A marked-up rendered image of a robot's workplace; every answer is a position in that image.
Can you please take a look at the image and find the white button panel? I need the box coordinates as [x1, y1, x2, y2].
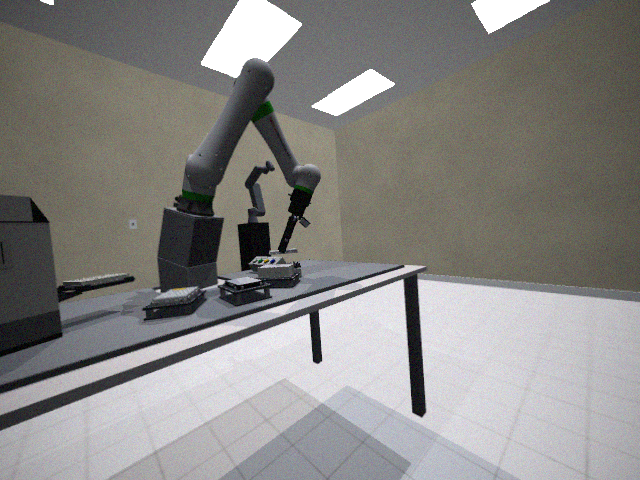
[248, 256, 286, 274]

